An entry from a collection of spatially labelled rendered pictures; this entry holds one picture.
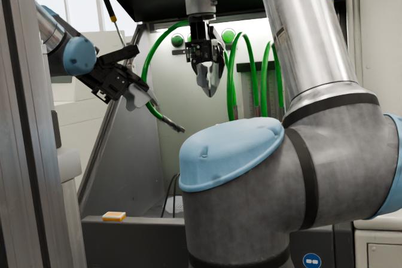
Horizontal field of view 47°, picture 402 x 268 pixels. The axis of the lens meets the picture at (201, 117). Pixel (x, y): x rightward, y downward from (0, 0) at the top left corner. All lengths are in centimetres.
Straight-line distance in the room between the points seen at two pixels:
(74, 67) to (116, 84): 21
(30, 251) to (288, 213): 25
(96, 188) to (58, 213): 82
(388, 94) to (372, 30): 17
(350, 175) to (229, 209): 13
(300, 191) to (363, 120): 11
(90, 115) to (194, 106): 255
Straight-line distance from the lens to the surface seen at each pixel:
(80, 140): 404
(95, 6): 663
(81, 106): 403
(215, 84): 120
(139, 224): 115
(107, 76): 112
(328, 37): 58
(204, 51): 115
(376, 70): 124
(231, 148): 45
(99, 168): 130
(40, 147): 45
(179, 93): 160
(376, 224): 103
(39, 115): 45
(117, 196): 140
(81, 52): 94
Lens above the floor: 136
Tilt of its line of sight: 9 degrees down
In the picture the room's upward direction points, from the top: 5 degrees counter-clockwise
